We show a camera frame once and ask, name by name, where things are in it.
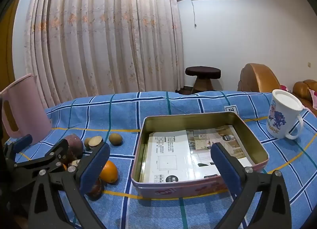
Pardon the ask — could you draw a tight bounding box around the blue checked cloth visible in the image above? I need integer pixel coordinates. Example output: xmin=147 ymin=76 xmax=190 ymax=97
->
xmin=5 ymin=90 xmax=317 ymax=229

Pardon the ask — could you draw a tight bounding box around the round dark wooden stool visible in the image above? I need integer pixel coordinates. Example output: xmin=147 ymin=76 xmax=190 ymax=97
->
xmin=185 ymin=66 xmax=222 ymax=94

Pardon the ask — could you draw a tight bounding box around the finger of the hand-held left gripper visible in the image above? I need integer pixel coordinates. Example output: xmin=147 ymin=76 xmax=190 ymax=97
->
xmin=10 ymin=139 xmax=69 ymax=192
xmin=2 ymin=134 xmax=33 ymax=167

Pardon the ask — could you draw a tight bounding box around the printed paper leaflet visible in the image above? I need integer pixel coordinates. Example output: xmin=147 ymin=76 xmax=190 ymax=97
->
xmin=140 ymin=125 xmax=255 ymax=183

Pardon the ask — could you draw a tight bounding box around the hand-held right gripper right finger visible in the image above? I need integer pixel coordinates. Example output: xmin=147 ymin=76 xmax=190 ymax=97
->
xmin=210 ymin=142 xmax=293 ymax=229

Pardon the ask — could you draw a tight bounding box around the air conditioner cable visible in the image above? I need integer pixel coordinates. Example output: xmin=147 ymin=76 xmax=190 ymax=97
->
xmin=192 ymin=0 xmax=198 ymax=27

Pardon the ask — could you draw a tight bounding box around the purple passion fruit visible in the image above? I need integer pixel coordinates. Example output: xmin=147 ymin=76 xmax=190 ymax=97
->
xmin=61 ymin=133 xmax=84 ymax=166

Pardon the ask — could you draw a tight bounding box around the white printed mug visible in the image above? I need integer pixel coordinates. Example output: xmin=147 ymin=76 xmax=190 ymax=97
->
xmin=266 ymin=95 xmax=305 ymax=140

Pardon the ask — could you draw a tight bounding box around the pink cushion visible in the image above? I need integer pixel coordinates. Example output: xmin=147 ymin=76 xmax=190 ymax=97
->
xmin=309 ymin=89 xmax=317 ymax=109

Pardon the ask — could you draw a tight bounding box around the dark mangosteen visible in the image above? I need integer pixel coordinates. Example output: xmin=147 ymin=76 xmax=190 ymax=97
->
xmin=85 ymin=178 xmax=104 ymax=201

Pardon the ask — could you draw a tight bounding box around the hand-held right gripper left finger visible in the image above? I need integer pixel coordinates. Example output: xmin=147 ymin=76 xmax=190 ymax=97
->
xmin=28 ymin=142 xmax=111 ymax=229

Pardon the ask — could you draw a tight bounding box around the brown leather armchair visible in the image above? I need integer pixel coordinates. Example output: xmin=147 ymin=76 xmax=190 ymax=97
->
xmin=237 ymin=63 xmax=281 ymax=93

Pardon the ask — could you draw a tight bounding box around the wooden door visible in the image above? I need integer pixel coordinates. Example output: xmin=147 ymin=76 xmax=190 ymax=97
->
xmin=0 ymin=0 xmax=21 ymax=91

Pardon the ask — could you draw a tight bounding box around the white cloth tag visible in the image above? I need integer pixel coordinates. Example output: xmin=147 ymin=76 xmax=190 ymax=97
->
xmin=224 ymin=105 xmax=239 ymax=116

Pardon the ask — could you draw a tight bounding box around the metal tin box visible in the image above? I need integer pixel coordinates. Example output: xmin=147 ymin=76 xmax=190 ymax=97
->
xmin=131 ymin=111 xmax=270 ymax=200

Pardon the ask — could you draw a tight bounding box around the pink kettle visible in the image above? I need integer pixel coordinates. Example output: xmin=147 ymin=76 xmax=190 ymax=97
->
xmin=0 ymin=73 xmax=52 ymax=144

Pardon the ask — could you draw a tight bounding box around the floral beige curtain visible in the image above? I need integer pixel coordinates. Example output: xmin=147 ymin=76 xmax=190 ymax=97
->
xmin=23 ymin=0 xmax=185 ymax=109

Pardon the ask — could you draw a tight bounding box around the brown leather sofa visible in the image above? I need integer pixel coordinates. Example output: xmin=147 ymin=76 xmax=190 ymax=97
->
xmin=293 ymin=80 xmax=317 ymax=117

